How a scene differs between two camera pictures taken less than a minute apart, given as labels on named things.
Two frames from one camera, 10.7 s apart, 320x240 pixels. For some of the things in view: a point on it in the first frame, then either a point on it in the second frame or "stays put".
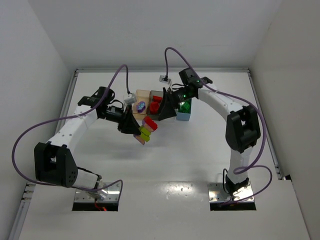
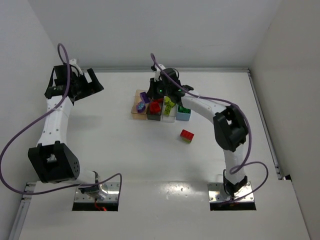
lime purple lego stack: x=148 y=126 to x=186 y=136
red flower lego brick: x=154 y=105 stays put
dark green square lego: x=185 y=107 stays put
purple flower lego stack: x=141 y=106 stays put
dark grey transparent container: x=153 y=104 stays put
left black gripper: x=124 y=120 to x=83 y=85
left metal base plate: x=108 y=192 stays put
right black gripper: x=170 y=100 to x=155 y=90
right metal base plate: x=216 y=193 stays put
